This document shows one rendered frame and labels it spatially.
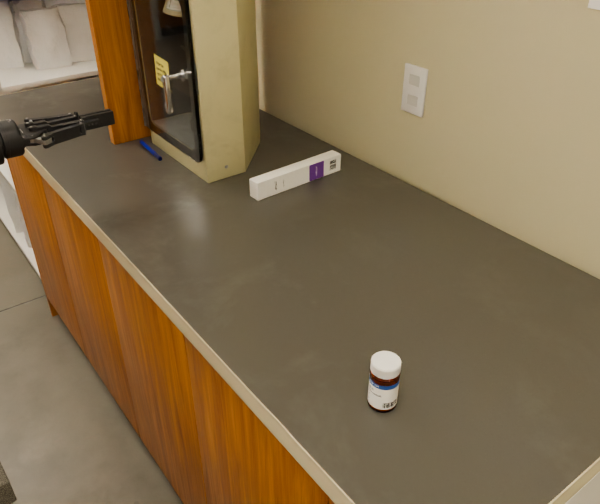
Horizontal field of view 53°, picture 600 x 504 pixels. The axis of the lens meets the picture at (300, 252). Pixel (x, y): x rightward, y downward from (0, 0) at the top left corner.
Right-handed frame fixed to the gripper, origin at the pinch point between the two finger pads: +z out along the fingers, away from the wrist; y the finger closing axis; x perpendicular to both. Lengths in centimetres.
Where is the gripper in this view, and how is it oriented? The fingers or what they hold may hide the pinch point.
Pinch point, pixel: (96, 119)
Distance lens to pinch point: 141.9
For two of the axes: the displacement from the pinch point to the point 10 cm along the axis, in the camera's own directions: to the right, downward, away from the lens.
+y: -6.0, -4.5, 6.6
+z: 8.0, -3.2, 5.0
